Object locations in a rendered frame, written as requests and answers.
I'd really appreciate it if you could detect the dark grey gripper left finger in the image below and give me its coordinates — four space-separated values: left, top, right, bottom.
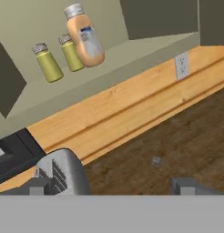
0 177 55 196

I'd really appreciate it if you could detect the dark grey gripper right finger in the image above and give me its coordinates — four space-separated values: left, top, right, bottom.
169 177 224 196

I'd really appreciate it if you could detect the olive green cabinet door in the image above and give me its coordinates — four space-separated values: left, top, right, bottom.
198 0 224 47
0 35 28 119

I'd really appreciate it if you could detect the green shaker with metal cap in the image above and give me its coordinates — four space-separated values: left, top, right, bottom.
32 42 65 84
57 33 86 73

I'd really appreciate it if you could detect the olive green open cabinet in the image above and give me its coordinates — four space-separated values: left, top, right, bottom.
0 0 201 140

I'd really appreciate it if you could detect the orange condiment bottle grey cap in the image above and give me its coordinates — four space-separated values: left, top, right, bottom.
63 3 106 68

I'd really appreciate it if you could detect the small grey cube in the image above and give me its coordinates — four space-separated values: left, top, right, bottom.
151 155 164 168

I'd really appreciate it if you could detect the black appliance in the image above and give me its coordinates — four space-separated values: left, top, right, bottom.
0 128 47 187

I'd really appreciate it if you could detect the grey metal toaster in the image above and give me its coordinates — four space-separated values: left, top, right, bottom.
35 147 93 196

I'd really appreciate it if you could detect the white wall outlet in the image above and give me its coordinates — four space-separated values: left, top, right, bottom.
174 51 190 82

